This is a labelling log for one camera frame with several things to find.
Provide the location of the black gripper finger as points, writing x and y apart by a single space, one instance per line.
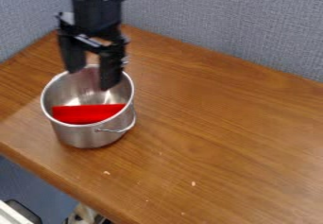
71 52
111 65

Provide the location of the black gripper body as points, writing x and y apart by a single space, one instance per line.
94 19

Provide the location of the stainless steel pot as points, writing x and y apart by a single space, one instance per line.
79 89

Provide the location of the red block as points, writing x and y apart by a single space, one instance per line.
85 114

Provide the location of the white black object under table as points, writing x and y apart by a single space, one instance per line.
84 215

